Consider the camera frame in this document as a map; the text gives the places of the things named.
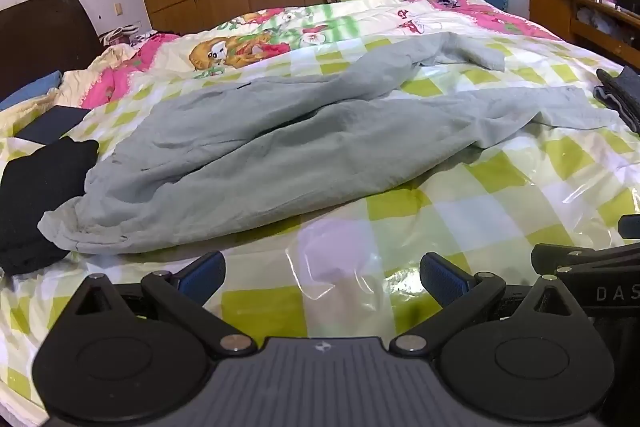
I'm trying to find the black cloth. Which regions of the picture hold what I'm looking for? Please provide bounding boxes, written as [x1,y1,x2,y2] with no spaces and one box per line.
[0,138,100,277]

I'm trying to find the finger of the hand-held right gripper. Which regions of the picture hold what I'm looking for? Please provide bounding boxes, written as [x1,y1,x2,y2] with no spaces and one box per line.
[531,243,640,278]
[618,214,640,240]

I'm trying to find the wooden desk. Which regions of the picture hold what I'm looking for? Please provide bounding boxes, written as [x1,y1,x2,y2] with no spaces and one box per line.
[527,0,640,70]

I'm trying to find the dark grey folded clothes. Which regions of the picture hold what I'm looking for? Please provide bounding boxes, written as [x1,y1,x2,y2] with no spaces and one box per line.
[594,66,640,132]

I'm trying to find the striped bag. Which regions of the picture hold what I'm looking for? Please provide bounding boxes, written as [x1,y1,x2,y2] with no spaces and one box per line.
[98,24,151,48]

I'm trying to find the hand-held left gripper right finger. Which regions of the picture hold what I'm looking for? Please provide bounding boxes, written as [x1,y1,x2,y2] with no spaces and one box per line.
[389,252,593,355]

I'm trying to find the dark brown headboard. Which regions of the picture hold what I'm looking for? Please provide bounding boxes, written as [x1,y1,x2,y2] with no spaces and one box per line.
[0,0,101,102]

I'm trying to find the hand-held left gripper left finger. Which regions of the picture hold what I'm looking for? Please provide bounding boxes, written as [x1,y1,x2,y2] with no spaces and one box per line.
[65,251,258,355]

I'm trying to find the grey pants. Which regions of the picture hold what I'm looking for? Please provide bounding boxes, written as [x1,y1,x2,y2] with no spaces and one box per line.
[37,32,623,255]

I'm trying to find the blue pillow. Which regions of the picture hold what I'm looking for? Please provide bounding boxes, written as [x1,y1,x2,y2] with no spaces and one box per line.
[0,71,63,112]

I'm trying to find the cartoon printed quilt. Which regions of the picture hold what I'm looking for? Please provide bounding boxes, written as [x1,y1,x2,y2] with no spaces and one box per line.
[0,0,568,128]

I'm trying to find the green checkered plastic sheet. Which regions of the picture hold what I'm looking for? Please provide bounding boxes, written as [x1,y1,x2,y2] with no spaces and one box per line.
[0,32,640,408]

